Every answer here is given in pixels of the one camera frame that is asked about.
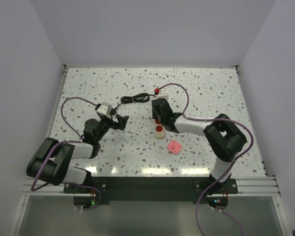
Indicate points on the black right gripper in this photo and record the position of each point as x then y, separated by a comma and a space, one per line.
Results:
154, 116

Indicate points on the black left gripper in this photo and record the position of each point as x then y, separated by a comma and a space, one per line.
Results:
121, 121

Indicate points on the beige power strip red sockets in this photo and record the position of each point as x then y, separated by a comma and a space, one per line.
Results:
159, 130

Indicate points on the pink square adapter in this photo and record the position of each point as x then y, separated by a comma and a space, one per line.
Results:
174, 147

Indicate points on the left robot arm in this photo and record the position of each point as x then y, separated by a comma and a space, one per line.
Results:
51, 161

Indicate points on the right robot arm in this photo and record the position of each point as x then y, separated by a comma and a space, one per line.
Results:
224, 137

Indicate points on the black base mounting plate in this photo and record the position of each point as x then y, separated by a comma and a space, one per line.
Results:
150, 189

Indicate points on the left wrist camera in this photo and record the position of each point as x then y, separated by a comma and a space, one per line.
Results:
104, 109

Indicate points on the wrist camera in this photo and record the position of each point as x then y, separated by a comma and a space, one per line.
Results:
161, 93
104, 109

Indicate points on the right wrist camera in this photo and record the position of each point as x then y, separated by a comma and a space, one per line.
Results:
161, 93

